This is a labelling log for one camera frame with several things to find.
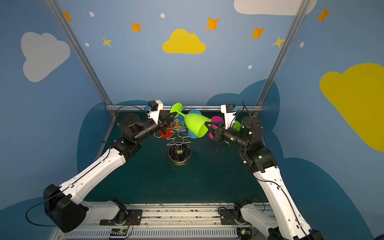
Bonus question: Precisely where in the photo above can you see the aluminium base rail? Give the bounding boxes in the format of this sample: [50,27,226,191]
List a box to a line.
[50,203,275,240]

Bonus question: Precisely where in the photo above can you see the magenta plastic wine glass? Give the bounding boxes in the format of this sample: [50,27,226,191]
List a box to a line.
[209,116,224,139]

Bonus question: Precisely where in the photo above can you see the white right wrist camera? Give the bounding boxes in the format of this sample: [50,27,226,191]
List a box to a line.
[220,104,239,129]

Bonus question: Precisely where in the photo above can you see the blue wine glass right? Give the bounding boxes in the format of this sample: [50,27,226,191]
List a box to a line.
[187,110,202,139]

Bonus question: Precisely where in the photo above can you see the left green circuit board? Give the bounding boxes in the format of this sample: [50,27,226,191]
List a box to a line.
[109,228,129,238]

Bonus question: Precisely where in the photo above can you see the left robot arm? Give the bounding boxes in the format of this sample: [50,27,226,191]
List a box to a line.
[44,111,177,233]

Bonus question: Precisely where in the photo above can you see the gold wire glass rack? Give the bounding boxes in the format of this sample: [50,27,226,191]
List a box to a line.
[154,124,192,166]

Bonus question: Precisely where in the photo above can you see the green wine glass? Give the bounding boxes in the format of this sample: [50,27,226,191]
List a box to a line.
[233,121,242,130]
[170,103,211,138]

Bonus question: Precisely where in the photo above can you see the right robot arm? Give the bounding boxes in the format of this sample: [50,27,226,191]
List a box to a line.
[205,116,324,240]

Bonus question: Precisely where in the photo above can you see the aluminium frame left floor rail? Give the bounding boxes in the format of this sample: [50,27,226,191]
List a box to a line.
[94,117,116,161]

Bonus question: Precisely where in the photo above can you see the aluminium frame post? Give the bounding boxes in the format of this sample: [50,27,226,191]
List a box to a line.
[45,0,113,105]
[253,0,317,117]

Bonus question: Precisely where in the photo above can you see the right green circuit board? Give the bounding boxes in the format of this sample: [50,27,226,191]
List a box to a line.
[237,228,253,240]

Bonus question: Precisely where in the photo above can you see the aluminium frame back rail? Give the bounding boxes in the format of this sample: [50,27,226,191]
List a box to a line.
[106,105,263,112]

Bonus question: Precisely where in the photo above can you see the blue wine glass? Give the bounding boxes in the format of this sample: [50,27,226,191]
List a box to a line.
[187,110,202,139]
[174,115,185,130]

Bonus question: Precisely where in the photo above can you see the green circuit board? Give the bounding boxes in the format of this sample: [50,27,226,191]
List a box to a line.
[109,228,129,238]
[237,228,253,240]

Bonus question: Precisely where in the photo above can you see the blue wine glass left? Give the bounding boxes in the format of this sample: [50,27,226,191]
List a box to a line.
[174,115,185,130]

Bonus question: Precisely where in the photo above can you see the aluminium frame right post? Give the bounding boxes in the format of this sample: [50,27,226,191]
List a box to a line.
[253,0,317,117]

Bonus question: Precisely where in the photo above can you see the aluminium frame left post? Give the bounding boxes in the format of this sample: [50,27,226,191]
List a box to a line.
[45,0,113,105]

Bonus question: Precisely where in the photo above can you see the red plastic wine glass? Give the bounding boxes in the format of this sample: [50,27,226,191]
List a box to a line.
[159,110,172,139]

